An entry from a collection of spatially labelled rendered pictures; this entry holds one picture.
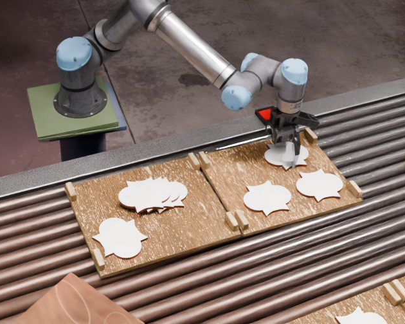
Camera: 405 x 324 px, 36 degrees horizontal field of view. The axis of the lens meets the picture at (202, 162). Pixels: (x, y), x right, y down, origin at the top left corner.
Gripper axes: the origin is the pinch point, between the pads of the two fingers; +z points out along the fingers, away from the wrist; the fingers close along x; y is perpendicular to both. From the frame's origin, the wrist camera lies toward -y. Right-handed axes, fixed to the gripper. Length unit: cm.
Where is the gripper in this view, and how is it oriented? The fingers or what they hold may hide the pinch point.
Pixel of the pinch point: (286, 154)
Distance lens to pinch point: 202.1
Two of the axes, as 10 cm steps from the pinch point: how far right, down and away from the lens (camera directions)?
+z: -0.3, 7.3, 6.8
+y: -9.2, 2.4, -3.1
